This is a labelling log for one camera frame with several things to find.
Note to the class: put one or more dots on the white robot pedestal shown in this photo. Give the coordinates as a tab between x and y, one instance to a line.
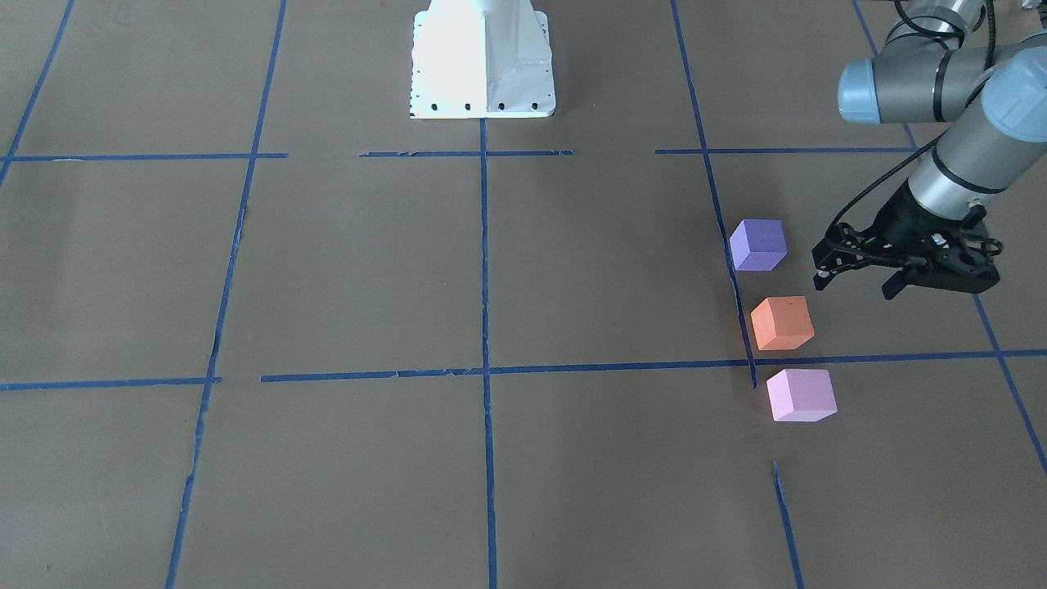
481	60

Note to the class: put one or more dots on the orange foam block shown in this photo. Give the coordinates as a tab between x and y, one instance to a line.
782	323

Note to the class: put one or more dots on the purple foam block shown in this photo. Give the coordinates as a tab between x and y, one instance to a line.
758	245

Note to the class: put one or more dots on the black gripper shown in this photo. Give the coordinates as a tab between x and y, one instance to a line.
902	218

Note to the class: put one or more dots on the brown paper table mat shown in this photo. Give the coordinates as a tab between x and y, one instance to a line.
261	329

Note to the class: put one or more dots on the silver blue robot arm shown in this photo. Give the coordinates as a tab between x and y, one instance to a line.
941	63

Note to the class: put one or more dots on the pink foam block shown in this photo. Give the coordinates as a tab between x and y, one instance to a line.
801	395

